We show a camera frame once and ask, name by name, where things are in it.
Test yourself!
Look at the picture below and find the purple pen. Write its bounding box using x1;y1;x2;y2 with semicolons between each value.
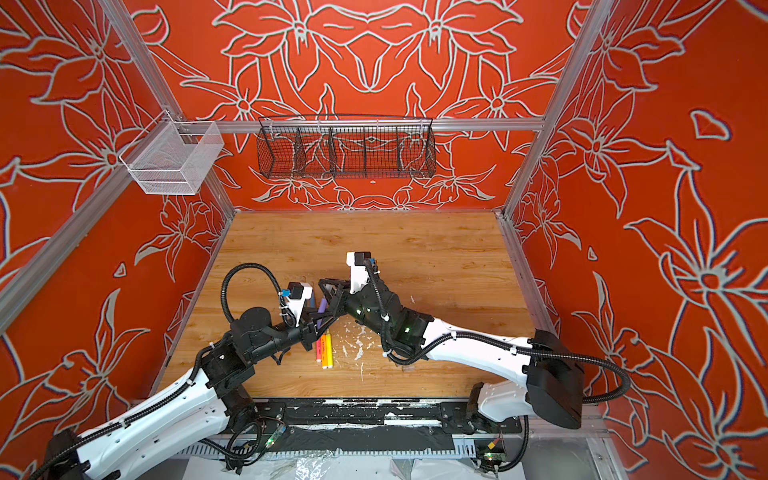
317;298;328;327

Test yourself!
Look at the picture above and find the yellow pen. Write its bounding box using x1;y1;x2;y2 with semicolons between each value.
326;332;334;369

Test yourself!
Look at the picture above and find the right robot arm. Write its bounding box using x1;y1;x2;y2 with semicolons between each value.
319;279;632;429

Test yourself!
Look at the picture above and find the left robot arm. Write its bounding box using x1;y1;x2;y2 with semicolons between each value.
31;263;349;479

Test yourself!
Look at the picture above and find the orange pen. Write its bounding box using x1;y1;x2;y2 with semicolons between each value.
320;333;330;369

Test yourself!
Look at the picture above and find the clear plastic bin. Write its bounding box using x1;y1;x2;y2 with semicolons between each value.
120;120;224;196

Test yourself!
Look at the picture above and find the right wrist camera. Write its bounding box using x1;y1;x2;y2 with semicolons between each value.
346;251;371;294

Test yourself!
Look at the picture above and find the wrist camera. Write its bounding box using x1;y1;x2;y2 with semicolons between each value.
346;251;371;294
279;282;313;327

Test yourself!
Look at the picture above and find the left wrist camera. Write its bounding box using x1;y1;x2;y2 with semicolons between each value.
279;282;313;327

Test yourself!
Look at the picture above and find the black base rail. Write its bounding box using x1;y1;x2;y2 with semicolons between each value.
254;398;523;435

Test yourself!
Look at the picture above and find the black wire basket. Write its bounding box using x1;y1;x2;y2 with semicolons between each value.
256;115;437;180

